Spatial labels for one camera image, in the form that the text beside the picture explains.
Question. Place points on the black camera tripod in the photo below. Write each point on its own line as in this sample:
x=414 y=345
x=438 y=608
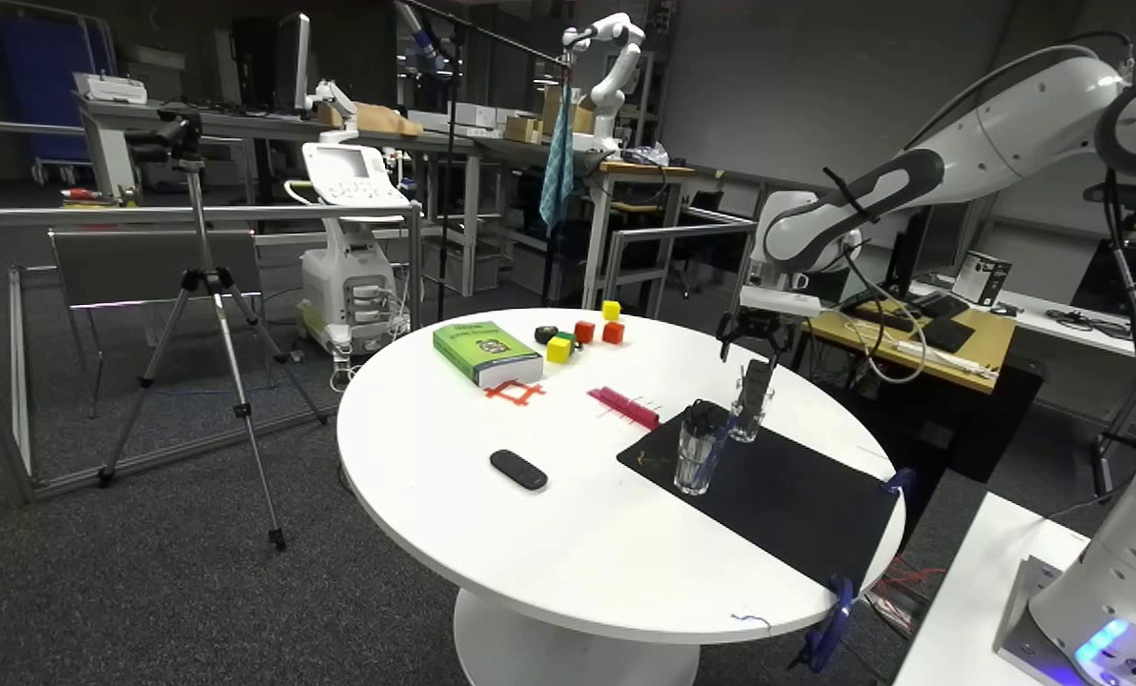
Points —
x=195 y=285

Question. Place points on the green cube block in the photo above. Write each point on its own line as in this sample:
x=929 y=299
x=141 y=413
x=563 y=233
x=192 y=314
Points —
x=570 y=342

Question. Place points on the tan cardboard box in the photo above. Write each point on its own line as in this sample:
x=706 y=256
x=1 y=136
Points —
x=383 y=119

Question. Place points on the wooden top desk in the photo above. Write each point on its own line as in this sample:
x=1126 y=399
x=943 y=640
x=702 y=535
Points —
x=972 y=342

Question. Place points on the gray metal railing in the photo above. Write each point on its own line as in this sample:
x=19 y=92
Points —
x=668 y=232

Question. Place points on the metal scissors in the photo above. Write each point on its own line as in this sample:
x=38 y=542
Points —
x=729 y=383

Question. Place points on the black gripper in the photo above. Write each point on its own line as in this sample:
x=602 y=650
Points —
x=732 y=328

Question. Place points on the red cube block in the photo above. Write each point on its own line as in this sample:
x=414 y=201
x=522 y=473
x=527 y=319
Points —
x=612 y=333
x=584 y=333

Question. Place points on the pink comb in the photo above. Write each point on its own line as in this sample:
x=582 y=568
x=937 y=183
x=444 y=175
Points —
x=622 y=404

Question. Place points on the long gray workbench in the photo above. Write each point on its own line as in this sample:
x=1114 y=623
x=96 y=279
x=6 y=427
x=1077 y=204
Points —
x=264 y=124

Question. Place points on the white robot base platform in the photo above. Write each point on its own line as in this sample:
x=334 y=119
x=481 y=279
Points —
x=962 y=598

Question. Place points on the black camera stand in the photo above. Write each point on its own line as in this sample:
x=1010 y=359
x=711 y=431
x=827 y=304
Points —
x=1126 y=191

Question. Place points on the clear plastic bottle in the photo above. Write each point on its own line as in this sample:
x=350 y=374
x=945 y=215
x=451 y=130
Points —
x=339 y=365

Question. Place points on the clear glass cup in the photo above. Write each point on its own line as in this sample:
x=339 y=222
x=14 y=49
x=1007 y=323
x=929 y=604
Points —
x=696 y=471
x=743 y=427

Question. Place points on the blue panel cart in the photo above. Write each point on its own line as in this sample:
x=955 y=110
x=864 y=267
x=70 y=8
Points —
x=38 y=78

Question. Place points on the orange plastic clip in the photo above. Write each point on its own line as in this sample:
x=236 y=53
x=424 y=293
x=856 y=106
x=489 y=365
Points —
x=516 y=394

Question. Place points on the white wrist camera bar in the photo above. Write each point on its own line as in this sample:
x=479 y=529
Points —
x=781 y=304

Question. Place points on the white round table pedestal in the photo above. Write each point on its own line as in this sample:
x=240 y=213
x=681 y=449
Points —
x=555 y=650

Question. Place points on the black oval remote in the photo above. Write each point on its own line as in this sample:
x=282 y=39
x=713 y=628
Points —
x=518 y=471

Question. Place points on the green book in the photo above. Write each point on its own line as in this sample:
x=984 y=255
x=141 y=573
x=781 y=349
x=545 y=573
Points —
x=481 y=345

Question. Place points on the white medical cart machine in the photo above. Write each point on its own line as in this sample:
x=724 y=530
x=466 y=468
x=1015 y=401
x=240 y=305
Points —
x=344 y=293

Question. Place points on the black rectangular mat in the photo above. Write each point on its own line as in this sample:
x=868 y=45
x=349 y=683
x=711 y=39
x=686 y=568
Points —
x=781 y=500

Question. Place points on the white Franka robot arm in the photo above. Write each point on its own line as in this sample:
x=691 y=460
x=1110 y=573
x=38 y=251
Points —
x=972 y=148

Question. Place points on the black boom light stand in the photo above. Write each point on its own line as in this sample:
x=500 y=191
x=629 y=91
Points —
x=444 y=191

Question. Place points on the blue hanging towel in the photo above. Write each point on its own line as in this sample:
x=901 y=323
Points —
x=555 y=177

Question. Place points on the gray metal frame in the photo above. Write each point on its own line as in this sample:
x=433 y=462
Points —
x=211 y=215

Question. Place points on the small white box device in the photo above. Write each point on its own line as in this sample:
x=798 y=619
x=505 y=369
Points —
x=110 y=91

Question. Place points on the white leg side table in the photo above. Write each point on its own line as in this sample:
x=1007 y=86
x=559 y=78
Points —
x=646 y=171

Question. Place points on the small white background robot arm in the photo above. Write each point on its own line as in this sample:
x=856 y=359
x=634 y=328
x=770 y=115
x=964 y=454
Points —
x=617 y=78

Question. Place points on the yellow cube block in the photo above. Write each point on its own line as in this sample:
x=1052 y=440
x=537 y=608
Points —
x=559 y=351
x=612 y=309

